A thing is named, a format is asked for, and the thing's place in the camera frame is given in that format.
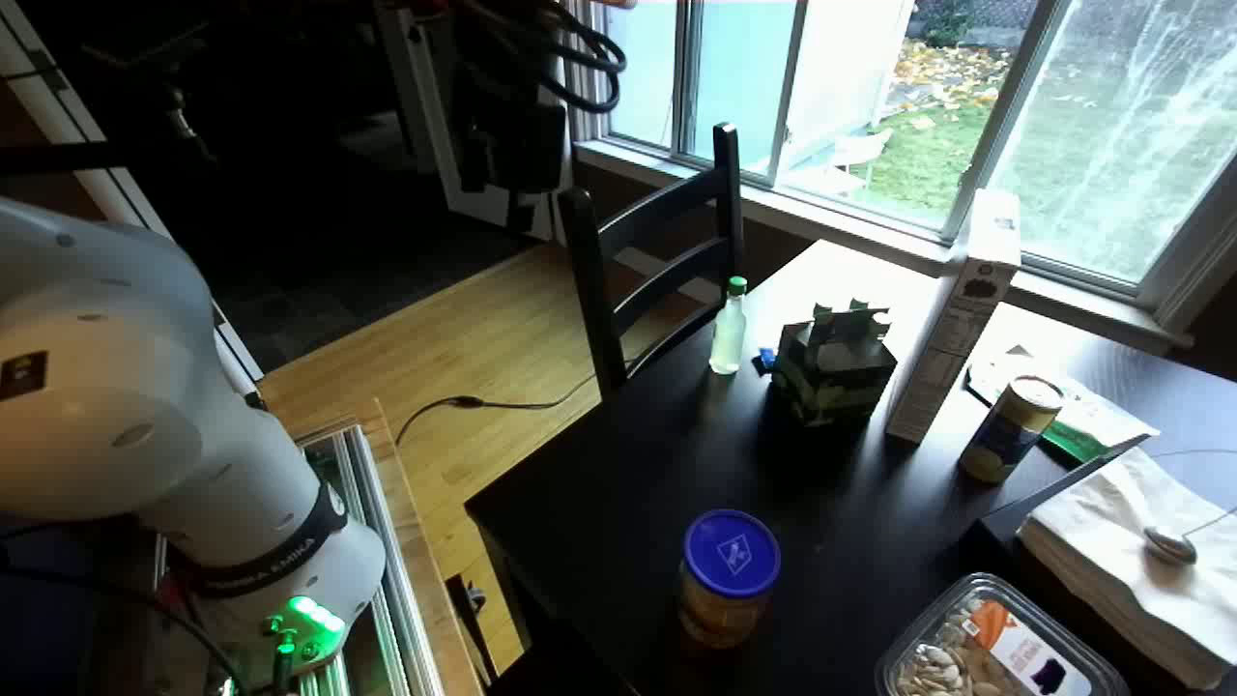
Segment white paper towel stack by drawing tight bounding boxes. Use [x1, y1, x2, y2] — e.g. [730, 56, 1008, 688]
[1018, 444, 1237, 692]

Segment black wooden chair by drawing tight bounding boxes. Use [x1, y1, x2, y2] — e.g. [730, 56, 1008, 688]
[554, 119, 749, 402]

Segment clear bottle green cap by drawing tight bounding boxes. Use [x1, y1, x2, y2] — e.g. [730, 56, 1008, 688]
[704, 272, 755, 380]

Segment green and black box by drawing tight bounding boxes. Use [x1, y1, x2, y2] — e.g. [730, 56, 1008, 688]
[771, 297, 900, 431]

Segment jar with blue lid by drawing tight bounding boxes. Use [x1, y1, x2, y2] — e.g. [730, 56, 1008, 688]
[678, 507, 784, 652]

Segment tall white carton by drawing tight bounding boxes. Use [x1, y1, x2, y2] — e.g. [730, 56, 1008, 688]
[882, 186, 1023, 449]

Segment yellow and blue can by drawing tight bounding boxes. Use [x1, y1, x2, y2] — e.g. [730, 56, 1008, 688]
[955, 369, 1067, 491]

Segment black napkin holder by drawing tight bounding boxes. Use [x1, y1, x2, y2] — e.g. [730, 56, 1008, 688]
[979, 430, 1237, 696]

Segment green packet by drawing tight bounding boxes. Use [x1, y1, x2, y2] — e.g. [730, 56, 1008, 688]
[1035, 418, 1112, 466]

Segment clear pumpkin seeds container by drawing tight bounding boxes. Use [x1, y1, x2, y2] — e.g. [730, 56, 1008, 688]
[870, 568, 1137, 696]

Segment white paper sheet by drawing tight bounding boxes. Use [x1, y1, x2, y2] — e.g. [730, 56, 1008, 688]
[961, 339, 1162, 456]

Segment metal napkin weight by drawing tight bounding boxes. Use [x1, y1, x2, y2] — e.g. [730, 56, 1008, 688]
[1139, 507, 1237, 568]

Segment black floor cable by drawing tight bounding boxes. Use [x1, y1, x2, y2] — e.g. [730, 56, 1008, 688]
[389, 369, 602, 449]

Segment black hanging cables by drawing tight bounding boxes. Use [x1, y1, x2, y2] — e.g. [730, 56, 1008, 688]
[447, 0, 630, 195]

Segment white window frame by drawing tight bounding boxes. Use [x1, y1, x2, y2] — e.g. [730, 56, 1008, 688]
[576, 0, 1237, 351]

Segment aluminium rail frame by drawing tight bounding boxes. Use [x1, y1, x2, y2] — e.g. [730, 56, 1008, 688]
[276, 420, 447, 696]

